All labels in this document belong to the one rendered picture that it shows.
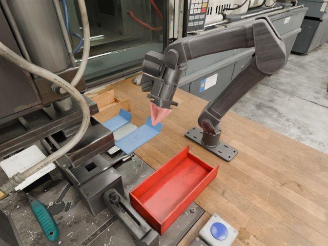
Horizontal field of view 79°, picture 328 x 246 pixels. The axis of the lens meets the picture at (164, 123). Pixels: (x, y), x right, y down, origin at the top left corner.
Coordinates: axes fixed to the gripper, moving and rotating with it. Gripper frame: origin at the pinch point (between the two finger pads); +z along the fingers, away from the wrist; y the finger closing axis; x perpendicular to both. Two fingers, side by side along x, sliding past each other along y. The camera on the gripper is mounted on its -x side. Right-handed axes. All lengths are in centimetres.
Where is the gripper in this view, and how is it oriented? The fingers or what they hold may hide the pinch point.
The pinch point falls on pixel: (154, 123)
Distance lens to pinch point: 68.0
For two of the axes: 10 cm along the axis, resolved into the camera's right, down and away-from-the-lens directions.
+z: -3.4, 9.2, 2.1
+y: -5.8, -0.3, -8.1
